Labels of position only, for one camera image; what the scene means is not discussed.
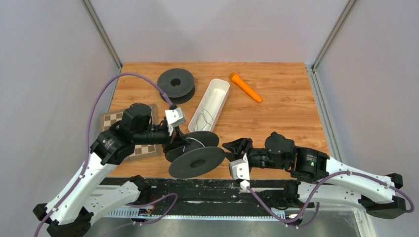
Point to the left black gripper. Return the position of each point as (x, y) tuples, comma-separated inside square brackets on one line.
[(175, 140)]

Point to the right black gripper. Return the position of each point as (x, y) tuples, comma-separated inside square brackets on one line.
[(239, 146)]

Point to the black spool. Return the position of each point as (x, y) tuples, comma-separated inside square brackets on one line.
[(178, 84), (201, 157)]

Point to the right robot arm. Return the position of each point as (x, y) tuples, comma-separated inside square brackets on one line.
[(318, 177)]

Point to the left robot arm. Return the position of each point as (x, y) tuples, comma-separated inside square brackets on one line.
[(72, 212)]

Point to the white oblong tray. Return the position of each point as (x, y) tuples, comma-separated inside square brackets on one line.
[(210, 106)]

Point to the orange flashlight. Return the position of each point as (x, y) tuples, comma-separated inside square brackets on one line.
[(245, 87)]

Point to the wooden chessboard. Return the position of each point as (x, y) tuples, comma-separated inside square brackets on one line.
[(140, 151)]

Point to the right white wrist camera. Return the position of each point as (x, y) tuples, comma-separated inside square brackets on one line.
[(240, 171)]

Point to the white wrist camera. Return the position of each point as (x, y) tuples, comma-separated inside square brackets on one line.
[(240, 171), (175, 117)]

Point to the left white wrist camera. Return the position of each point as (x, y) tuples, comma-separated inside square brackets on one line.
[(175, 117)]

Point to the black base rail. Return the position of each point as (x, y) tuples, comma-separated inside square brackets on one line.
[(210, 199)]

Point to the left aluminium frame post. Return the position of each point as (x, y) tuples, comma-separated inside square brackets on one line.
[(102, 32)]

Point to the aluminium frame post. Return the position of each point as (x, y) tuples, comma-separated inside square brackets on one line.
[(102, 32), (334, 33)]

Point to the right aluminium frame post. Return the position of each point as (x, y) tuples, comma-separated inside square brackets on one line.
[(334, 33)]

